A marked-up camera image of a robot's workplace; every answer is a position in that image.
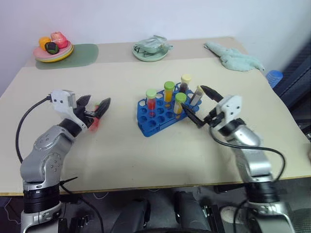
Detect pale green plate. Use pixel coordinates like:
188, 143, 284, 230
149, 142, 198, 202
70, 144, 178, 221
35, 45, 74, 61

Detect red tube green cap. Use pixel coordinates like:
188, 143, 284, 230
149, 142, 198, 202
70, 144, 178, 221
145, 88, 157, 117

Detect mint green plate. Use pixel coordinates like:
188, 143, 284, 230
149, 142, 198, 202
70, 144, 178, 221
132, 44, 170, 62

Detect dark tube yellow cap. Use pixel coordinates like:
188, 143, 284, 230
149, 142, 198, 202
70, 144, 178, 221
189, 85, 204, 107
180, 74, 192, 94

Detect pink plate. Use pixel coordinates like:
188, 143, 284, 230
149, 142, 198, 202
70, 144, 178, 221
33, 40, 73, 60

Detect clear plastic bag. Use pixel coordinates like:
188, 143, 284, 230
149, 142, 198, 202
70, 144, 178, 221
134, 34, 174, 54

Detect dark rounded shape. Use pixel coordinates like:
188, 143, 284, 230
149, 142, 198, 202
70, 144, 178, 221
174, 190, 212, 233

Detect orange tube green cap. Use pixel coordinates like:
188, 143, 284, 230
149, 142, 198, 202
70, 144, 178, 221
163, 81, 176, 103

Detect dark toy fruit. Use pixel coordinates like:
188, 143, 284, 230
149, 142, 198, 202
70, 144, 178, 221
44, 41, 60, 55

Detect black chair frame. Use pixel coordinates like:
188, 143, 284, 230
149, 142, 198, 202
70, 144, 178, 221
273, 40, 311, 127

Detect yellow plate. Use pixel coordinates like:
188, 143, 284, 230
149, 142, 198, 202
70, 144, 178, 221
35, 48, 74, 64

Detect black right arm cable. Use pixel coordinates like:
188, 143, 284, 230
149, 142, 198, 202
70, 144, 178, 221
209, 126, 286, 182

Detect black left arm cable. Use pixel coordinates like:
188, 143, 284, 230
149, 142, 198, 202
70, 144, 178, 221
15, 96, 53, 164

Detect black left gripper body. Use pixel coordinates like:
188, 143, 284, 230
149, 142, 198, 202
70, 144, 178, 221
74, 103, 98, 125

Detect green place mat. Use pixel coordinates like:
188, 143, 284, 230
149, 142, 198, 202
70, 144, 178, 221
35, 43, 100, 70

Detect pink toy fruit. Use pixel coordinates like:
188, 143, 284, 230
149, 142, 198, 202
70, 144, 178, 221
50, 31, 68, 49

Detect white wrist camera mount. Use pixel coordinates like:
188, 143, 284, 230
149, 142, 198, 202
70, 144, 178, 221
50, 89, 88, 133
214, 95, 243, 127

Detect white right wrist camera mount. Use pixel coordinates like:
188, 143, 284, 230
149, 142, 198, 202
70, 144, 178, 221
214, 95, 243, 127

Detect blue stacked cups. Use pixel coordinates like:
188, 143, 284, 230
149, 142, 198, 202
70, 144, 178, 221
265, 69, 284, 88

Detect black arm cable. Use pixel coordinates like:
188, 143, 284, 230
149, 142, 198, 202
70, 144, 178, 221
209, 126, 286, 182
15, 96, 53, 164

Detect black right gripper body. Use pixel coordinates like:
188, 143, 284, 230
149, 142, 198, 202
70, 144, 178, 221
203, 106, 225, 127

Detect yellow tube green cap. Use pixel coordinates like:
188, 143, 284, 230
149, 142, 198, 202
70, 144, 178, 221
173, 92, 188, 115

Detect black cable tie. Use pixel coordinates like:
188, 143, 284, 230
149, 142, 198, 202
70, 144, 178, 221
58, 176, 79, 195

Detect orange toy fruit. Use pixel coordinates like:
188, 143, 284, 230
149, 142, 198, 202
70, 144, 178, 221
38, 36, 52, 51

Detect teal cloth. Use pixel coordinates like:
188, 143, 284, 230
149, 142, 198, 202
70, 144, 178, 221
203, 41, 266, 73

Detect blue test tube rack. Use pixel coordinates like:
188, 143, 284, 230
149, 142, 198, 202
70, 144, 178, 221
136, 82, 203, 138

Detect red liquid test tube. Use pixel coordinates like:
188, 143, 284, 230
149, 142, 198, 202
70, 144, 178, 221
88, 101, 102, 133

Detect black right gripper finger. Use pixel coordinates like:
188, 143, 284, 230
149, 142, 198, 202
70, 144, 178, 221
182, 103, 207, 129
200, 84, 224, 102

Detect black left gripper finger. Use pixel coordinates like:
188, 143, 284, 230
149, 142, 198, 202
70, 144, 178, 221
95, 97, 112, 120
77, 95, 93, 108

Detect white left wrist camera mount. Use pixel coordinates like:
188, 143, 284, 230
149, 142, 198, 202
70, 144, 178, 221
50, 89, 88, 133

